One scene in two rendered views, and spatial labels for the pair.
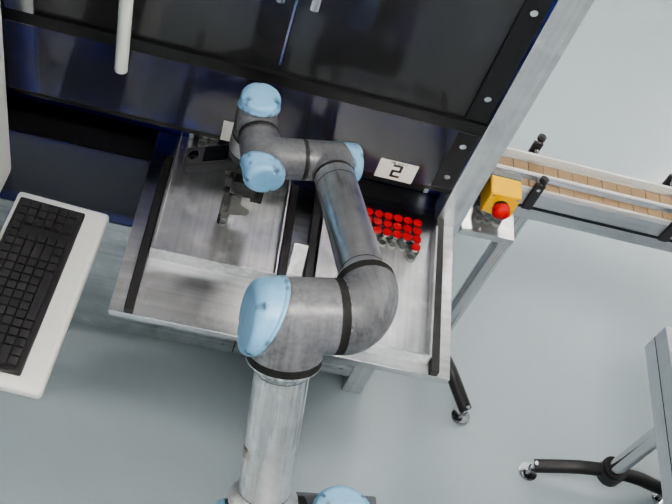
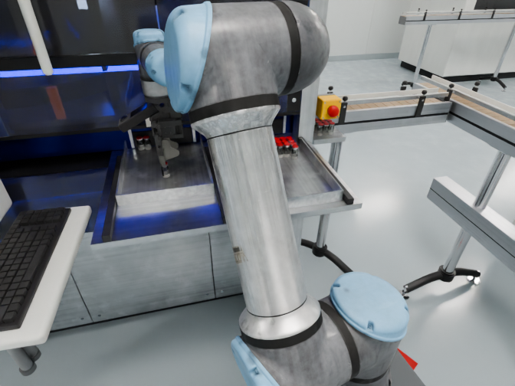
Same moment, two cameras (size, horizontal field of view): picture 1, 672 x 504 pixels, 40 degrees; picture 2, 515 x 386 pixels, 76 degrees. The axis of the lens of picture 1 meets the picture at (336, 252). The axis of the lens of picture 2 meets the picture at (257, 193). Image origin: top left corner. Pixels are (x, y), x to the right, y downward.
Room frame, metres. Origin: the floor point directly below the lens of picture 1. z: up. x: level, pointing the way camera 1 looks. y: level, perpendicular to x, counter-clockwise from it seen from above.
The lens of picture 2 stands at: (0.30, -0.01, 1.42)
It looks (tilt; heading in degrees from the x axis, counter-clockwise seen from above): 35 degrees down; 359
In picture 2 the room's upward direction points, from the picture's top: 1 degrees clockwise
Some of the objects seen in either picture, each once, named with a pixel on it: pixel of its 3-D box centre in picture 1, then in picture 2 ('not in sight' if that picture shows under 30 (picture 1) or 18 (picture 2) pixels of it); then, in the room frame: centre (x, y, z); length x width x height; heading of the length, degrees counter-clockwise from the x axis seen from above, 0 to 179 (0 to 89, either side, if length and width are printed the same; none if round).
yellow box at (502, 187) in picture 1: (500, 193); (327, 106); (1.46, -0.29, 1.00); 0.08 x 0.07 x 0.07; 13
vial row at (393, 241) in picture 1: (379, 236); (270, 151); (1.29, -0.07, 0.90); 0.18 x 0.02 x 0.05; 103
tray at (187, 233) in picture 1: (226, 202); (165, 164); (1.21, 0.26, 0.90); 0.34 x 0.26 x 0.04; 13
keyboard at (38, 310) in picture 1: (20, 279); (18, 258); (0.89, 0.56, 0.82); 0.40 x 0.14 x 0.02; 10
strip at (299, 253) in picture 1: (295, 278); not in sight; (1.09, 0.06, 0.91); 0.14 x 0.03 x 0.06; 14
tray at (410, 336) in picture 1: (374, 279); (279, 169); (1.18, -0.10, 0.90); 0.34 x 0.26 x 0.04; 13
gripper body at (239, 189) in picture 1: (246, 169); (164, 116); (1.17, 0.23, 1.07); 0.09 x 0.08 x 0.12; 103
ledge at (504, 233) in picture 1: (486, 213); (322, 133); (1.51, -0.29, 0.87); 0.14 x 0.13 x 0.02; 13
